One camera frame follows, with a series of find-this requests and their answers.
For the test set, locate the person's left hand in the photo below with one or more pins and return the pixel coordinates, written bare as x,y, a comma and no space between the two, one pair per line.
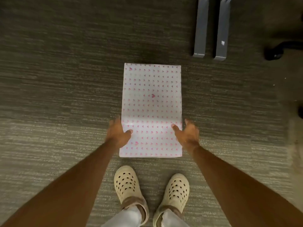
117,136

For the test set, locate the person's right hand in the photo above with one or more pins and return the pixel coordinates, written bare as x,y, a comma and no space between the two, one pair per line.
188,135

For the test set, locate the person's left thumb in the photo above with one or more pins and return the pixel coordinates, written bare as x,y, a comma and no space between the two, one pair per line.
129,132

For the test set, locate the person's right thumb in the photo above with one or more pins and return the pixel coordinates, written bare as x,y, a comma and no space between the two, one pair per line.
175,129

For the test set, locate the person's left forearm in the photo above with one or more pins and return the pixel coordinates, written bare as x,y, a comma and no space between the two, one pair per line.
59,191

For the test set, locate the person's right forearm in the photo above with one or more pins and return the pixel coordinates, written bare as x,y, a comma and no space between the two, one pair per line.
239,191

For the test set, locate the person's left cream clog shoe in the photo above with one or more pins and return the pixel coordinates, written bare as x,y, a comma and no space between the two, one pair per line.
127,186

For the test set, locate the person's cream clog shoe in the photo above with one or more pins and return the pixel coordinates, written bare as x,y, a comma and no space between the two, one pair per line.
127,186
174,196

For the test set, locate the person's right cream clog shoe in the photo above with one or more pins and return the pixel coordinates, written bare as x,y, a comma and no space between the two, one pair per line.
174,196

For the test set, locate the person's left white trouser leg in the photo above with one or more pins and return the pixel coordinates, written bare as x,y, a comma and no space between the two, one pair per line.
126,218

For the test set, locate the person's white trouser leg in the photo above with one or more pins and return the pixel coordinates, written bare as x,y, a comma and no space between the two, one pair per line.
126,218
172,219

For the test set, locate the person's right white trouser leg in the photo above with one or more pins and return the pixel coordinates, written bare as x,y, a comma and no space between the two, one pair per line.
172,219

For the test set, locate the grey metal table leg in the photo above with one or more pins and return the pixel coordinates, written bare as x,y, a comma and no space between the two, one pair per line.
222,28
201,28

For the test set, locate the black office chair base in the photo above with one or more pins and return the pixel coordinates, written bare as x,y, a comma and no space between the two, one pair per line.
281,49

